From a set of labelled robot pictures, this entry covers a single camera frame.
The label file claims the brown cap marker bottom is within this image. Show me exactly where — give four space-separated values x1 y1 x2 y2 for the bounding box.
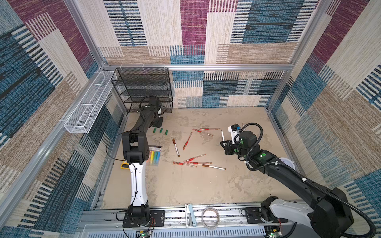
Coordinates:
202 164 226 171

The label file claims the red gel pen bottom middle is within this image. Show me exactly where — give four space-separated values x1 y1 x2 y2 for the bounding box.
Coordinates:
186 161 212 165

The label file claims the white wire mesh basket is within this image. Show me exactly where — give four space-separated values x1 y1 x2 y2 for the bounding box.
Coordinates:
64 71 114 134

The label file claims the red gel pen bottom left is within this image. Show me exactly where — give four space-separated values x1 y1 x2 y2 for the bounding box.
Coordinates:
172 161 197 168

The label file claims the white alarm clock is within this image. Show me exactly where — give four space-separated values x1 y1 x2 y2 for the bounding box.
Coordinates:
280 157 296 170

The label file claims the red gel pen under marker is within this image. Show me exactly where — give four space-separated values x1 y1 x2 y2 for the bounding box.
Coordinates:
184 153 206 163

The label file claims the highlighter set clear case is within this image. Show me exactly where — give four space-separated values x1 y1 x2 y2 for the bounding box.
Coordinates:
148 145 162 166

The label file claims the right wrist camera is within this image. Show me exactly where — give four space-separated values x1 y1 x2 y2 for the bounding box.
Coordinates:
228 124 241 144

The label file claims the black wire mesh shelf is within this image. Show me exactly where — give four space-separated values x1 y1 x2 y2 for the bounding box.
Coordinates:
111 67 174 112

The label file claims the red gel pen upright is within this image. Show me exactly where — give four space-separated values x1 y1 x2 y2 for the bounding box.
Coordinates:
183 132 193 150

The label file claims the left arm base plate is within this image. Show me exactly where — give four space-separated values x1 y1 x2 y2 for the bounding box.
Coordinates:
122 210 165 229

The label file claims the aluminium rail bracket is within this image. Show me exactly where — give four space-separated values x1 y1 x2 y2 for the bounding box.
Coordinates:
185 204 197 228

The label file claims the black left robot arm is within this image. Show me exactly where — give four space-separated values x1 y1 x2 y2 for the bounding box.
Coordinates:
117 95 163 228

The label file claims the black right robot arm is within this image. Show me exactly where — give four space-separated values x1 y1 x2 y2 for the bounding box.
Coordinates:
220 124 377 238

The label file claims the brown cap white marker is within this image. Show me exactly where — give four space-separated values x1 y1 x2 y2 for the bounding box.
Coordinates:
172 138 180 157

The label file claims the yellow calculator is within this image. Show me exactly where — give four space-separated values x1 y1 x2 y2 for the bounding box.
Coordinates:
120 161 130 170

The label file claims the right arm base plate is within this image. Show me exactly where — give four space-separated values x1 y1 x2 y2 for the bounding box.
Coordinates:
241 207 289 224

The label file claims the red gel pen top left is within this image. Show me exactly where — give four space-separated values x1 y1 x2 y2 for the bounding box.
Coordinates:
192 129 213 137

